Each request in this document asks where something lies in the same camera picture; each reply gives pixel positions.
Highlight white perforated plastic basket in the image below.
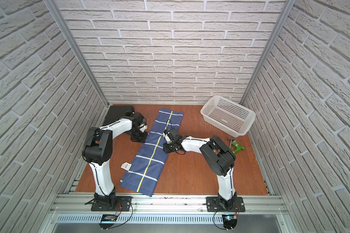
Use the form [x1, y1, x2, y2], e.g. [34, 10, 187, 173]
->
[200, 95, 256, 137]

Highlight controller board with cables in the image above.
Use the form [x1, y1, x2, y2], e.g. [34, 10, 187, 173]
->
[212, 206, 240, 231]
[99, 204, 133, 230]

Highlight right aluminium corner post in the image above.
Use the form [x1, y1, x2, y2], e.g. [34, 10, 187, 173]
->
[240, 0, 296, 105]

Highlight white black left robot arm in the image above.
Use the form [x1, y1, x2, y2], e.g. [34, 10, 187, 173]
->
[82, 112, 148, 207]

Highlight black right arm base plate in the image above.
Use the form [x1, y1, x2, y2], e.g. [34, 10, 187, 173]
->
[206, 196, 246, 212]

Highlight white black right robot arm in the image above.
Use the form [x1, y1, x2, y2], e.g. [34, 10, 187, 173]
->
[163, 128, 237, 211]

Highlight black plastic tool case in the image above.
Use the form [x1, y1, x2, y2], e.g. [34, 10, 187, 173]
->
[102, 105, 135, 126]

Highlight aluminium front rail frame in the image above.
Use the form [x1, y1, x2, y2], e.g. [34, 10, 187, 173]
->
[39, 193, 295, 233]

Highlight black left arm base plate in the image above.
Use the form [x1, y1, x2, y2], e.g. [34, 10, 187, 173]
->
[91, 196, 132, 212]

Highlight left controller board with cables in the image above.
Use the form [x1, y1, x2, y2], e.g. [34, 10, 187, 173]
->
[99, 204, 133, 230]

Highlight left aluminium corner post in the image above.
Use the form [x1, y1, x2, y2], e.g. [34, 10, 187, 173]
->
[44, 0, 109, 108]

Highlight green toy drill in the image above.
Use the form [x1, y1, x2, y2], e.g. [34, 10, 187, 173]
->
[231, 140, 245, 154]

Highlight blue plaid pillowcase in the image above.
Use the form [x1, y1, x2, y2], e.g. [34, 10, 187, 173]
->
[120, 108, 184, 197]

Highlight right controller board with cables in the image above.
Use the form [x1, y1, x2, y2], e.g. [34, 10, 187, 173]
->
[212, 206, 240, 231]

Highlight aluminium corner post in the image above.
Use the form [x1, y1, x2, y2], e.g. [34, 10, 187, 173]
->
[240, 0, 296, 105]
[44, 0, 109, 108]

